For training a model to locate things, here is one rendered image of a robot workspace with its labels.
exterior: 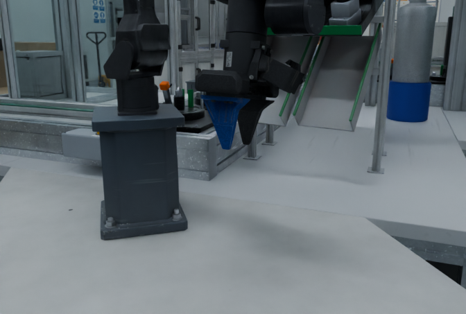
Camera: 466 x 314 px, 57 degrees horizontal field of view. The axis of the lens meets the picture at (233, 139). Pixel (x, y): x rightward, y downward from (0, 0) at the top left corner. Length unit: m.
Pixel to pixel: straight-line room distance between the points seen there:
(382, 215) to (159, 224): 0.41
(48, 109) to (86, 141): 0.55
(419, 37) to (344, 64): 0.73
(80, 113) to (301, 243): 0.98
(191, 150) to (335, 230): 0.39
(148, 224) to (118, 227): 0.05
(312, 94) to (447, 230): 0.42
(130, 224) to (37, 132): 0.59
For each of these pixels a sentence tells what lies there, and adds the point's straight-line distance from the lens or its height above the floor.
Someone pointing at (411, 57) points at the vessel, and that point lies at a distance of 1.78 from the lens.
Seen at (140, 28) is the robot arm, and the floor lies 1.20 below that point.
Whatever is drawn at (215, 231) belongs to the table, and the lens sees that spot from 0.77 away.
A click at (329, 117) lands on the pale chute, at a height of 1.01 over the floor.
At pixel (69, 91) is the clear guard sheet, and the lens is 1.61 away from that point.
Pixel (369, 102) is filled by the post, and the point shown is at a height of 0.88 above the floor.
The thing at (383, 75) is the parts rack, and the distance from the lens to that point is 1.09.
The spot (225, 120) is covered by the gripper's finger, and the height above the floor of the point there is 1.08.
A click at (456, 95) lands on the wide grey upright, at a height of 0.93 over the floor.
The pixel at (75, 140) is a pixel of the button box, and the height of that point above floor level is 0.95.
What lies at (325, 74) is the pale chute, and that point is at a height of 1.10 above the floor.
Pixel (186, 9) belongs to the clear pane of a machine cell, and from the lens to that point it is 6.48.
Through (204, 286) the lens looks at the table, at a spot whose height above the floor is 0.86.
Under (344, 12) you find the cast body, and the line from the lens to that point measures 0.97.
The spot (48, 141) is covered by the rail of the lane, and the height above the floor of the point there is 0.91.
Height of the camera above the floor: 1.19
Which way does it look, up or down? 14 degrees down
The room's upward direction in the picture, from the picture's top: straight up
